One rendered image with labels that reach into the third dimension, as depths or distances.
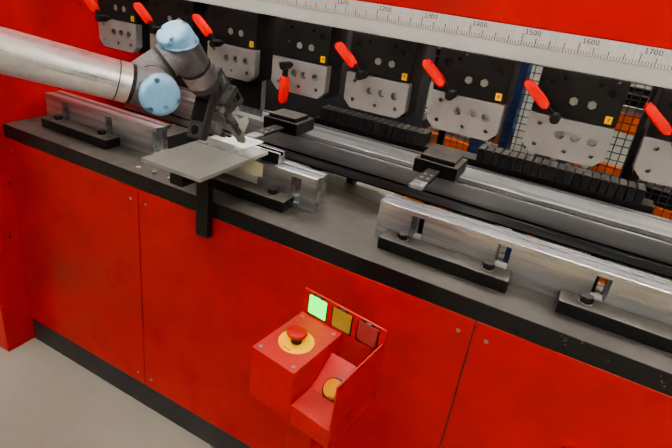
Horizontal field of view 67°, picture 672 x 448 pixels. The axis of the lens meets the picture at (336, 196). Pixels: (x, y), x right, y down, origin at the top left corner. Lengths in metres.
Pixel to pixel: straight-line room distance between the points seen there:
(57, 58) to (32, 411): 1.38
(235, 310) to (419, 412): 0.55
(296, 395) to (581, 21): 0.86
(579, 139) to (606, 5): 0.24
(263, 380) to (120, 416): 1.02
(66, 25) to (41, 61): 1.07
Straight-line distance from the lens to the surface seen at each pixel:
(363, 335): 1.04
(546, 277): 1.18
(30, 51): 0.99
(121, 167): 1.56
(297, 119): 1.55
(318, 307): 1.08
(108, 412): 2.02
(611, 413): 1.19
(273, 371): 1.02
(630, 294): 1.18
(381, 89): 1.14
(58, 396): 2.12
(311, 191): 1.30
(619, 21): 1.04
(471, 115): 1.10
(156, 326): 1.73
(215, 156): 1.29
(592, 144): 1.08
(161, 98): 1.00
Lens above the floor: 1.45
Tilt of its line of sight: 24 degrees down
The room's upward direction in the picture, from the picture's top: 8 degrees clockwise
